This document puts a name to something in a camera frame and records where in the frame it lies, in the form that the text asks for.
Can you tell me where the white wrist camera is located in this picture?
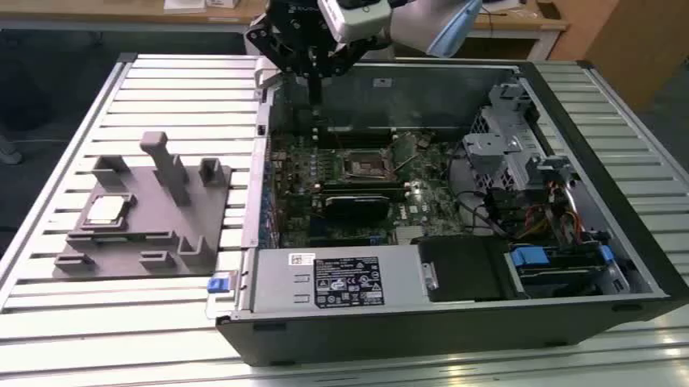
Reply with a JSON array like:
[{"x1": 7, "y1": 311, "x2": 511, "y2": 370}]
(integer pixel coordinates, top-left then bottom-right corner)
[{"x1": 315, "y1": 0, "x2": 395, "y2": 44}]

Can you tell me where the wooden desk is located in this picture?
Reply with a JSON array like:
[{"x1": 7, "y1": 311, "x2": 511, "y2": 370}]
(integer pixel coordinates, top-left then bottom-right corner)
[{"x1": 0, "y1": 0, "x2": 571, "y2": 56}]

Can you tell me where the RAM stick with white label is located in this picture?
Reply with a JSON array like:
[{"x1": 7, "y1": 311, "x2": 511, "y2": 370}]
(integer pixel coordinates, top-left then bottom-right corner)
[{"x1": 322, "y1": 124, "x2": 394, "y2": 136}]

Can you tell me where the coloured power wire bundle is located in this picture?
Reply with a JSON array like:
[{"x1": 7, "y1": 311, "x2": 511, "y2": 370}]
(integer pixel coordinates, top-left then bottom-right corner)
[{"x1": 514, "y1": 201, "x2": 587, "y2": 245}]

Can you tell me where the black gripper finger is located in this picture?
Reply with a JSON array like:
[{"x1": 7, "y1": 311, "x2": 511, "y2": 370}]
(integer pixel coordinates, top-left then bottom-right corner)
[
  {"x1": 315, "y1": 35, "x2": 379, "y2": 108},
  {"x1": 243, "y1": 14, "x2": 319, "y2": 108}
]

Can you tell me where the silver metal drive cage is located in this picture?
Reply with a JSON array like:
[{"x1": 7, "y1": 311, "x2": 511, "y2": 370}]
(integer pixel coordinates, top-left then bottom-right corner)
[{"x1": 461, "y1": 82, "x2": 542, "y2": 193}]

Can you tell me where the black RAM stick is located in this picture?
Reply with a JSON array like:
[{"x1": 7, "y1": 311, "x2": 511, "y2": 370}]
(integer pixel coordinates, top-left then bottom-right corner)
[{"x1": 318, "y1": 180, "x2": 406, "y2": 189}]

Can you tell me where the silver CPU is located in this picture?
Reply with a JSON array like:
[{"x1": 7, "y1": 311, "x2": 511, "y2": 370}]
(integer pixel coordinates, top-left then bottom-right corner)
[{"x1": 87, "y1": 194, "x2": 135, "y2": 226}]

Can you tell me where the black plastic shroud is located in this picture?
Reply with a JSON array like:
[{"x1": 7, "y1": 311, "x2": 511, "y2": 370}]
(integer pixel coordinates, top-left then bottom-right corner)
[{"x1": 417, "y1": 236, "x2": 521, "y2": 303}]

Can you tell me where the wooden cabinet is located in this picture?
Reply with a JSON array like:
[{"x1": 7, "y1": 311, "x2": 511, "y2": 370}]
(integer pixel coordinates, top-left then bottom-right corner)
[{"x1": 551, "y1": 0, "x2": 689, "y2": 112}]

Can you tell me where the grey plastic bracket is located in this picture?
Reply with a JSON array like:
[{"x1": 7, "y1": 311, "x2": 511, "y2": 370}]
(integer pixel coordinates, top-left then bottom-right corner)
[{"x1": 529, "y1": 155, "x2": 581, "y2": 190}]

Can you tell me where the grey chair foot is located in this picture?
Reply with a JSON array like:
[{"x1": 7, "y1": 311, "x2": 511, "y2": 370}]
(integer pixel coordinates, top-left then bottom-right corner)
[{"x1": 0, "y1": 132, "x2": 24, "y2": 165}]

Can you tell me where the silver chipset heatsink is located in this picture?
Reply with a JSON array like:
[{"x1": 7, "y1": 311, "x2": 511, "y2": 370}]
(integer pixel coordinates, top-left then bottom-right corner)
[{"x1": 394, "y1": 225, "x2": 431, "y2": 246}]

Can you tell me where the black graphics card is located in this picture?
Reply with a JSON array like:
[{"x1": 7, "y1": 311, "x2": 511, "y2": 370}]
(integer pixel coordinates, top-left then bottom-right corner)
[{"x1": 320, "y1": 194, "x2": 391, "y2": 222}]

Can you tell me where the black PC case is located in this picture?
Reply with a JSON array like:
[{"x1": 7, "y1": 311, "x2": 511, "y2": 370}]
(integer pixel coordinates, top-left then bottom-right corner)
[{"x1": 214, "y1": 55, "x2": 689, "y2": 368}]

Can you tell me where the grey power supply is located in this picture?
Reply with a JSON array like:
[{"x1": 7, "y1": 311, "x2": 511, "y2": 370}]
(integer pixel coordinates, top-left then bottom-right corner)
[{"x1": 242, "y1": 244, "x2": 433, "y2": 314}]

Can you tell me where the CPU socket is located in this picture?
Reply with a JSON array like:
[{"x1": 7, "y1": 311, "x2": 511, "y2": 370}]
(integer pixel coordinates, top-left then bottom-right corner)
[{"x1": 340, "y1": 148, "x2": 395, "y2": 181}]

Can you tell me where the grey case handle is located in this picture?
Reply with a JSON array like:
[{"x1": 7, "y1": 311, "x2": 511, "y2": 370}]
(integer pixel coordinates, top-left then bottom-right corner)
[{"x1": 252, "y1": 56, "x2": 282, "y2": 89}]

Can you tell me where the black expansion slot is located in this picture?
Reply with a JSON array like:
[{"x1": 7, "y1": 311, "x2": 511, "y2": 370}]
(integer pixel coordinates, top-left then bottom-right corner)
[{"x1": 308, "y1": 236, "x2": 399, "y2": 248}]

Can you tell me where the grey parts rack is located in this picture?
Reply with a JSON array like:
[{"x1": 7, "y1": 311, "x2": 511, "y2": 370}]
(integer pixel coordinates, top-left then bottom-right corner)
[{"x1": 51, "y1": 131, "x2": 236, "y2": 280}]

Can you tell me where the blue disk carrier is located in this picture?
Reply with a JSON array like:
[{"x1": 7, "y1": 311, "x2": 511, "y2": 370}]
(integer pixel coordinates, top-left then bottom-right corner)
[{"x1": 509, "y1": 245, "x2": 605, "y2": 283}]

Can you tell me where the green motherboard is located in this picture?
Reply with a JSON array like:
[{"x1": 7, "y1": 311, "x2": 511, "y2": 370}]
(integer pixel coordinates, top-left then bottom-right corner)
[{"x1": 264, "y1": 129, "x2": 470, "y2": 249}]

